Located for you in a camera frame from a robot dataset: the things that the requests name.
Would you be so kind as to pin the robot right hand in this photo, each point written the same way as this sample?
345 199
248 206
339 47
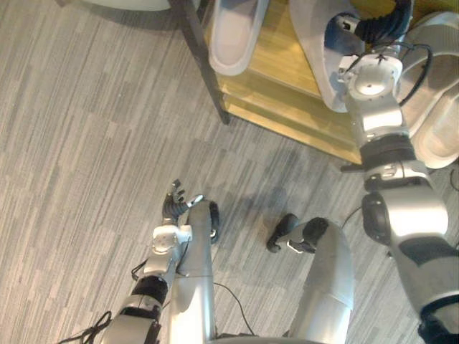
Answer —
382 27

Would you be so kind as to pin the silver robot leg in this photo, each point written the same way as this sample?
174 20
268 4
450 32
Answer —
195 272
328 283

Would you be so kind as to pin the dark robot left foot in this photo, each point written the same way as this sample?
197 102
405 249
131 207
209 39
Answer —
215 218

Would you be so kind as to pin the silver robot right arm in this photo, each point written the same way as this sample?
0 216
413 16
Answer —
412 218

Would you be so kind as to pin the white slipper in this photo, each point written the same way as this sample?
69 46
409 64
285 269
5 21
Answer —
439 107
315 53
233 39

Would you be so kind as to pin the silver robot left leg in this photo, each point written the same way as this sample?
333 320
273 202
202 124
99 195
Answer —
195 272

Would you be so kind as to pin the dark robot right foot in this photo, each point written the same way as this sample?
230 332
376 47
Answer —
281 233

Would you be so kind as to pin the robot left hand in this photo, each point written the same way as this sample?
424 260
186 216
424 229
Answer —
173 209

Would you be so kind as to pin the silver robot right leg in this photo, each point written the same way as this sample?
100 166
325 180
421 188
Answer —
328 283

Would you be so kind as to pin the dark robot foot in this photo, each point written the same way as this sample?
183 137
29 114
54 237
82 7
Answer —
215 218
281 233

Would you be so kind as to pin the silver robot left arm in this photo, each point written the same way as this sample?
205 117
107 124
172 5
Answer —
159 263

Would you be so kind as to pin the wooden shoe rack dark frame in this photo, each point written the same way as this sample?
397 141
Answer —
279 64

